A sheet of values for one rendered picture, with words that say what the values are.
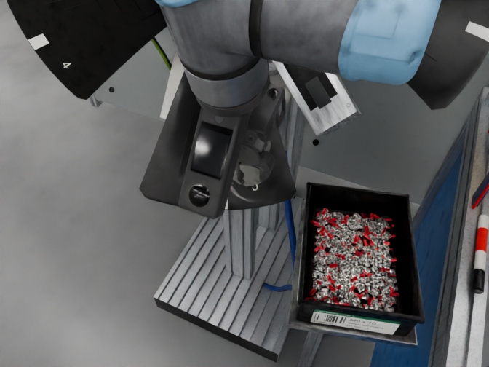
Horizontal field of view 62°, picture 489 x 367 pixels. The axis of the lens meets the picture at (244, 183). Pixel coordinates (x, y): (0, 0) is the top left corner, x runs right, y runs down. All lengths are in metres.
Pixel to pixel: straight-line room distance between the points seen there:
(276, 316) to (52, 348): 0.76
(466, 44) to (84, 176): 1.71
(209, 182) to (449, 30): 0.33
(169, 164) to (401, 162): 1.24
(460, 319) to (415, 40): 0.46
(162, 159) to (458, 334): 0.46
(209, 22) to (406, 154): 1.42
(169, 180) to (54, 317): 1.14
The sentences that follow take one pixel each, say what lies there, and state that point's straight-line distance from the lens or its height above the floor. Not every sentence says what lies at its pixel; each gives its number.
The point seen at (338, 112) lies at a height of 1.00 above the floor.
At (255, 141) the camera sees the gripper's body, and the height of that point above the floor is 1.10.
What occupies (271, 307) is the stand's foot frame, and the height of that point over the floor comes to 0.08.
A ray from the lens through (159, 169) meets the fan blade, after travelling 0.58.
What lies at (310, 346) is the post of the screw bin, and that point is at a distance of 1.18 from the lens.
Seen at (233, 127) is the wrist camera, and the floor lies 1.13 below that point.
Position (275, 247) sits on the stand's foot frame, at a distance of 1.56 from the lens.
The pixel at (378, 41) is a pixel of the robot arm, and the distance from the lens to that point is 0.27.
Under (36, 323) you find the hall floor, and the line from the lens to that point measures 1.67.
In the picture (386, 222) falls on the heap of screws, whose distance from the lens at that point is 0.73.
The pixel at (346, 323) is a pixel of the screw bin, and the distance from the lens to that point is 0.63.
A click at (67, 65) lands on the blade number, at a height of 1.01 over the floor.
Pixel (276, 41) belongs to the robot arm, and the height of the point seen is 1.26.
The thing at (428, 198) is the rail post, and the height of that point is 0.52.
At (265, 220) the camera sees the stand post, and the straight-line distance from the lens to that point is 1.56.
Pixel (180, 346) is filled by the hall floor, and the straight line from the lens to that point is 1.50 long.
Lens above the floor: 1.40
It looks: 50 degrees down
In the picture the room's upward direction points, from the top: straight up
